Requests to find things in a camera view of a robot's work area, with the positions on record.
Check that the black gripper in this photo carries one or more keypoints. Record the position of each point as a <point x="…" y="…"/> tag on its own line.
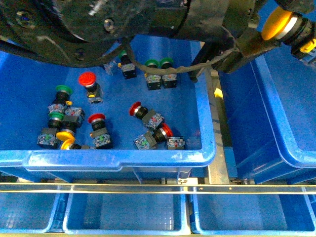
<point x="229" y="30"/>

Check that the yellow mushroom push button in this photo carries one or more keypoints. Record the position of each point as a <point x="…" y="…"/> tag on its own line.
<point x="294" y="30"/>

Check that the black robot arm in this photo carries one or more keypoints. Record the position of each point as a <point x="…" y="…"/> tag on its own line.
<point x="80" y="33"/>

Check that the left blue bin with buttons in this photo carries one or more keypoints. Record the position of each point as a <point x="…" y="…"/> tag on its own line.
<point x="27" y="87"/>

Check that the green button top middle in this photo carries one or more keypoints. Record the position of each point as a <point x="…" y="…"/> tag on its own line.
<point x="153" y="81"/>

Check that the empty middle blue bin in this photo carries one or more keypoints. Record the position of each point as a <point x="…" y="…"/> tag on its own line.
<point x="271" y="113"/>

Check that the green button top left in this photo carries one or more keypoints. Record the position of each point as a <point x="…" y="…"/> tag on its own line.
<point x="127" y="67"/>

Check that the red button lying centre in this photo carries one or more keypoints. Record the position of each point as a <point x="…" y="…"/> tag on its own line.
<point x="150" y="118"/>

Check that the clear contact block top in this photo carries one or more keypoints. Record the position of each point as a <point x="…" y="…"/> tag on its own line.
<point x="111" y="68"/>

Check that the loose contact block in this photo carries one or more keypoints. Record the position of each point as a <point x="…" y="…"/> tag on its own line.
<point x="175" y="143"/>

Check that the red button lower right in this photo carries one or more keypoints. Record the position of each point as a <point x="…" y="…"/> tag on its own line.
<point x="150" y="140"/>

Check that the red button upright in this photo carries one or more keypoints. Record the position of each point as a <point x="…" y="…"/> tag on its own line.
<point x="94" y="93"/>

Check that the red button lower middle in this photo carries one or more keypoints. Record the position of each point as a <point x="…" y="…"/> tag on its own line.
<point x="100" y="136"/>

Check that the green button left upper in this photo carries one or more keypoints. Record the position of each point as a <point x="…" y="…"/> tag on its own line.
<point x="62" y="100"/>

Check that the lower blue bin right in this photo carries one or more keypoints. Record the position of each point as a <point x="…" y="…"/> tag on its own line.
<point x="289" y="211"/>

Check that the green button left lower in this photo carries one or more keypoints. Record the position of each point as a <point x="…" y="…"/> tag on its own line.
<point x="47" y="138"/>

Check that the lower blue bin middle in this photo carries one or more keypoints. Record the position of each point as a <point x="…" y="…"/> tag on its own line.
<point x="126" y="214"/>

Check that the lower blue bin left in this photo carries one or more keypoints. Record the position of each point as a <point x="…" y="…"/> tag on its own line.
<point x="32" y="213"/>

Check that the metal rack frame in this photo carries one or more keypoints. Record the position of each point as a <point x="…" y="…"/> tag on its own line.
<point x="216" y="184"/>

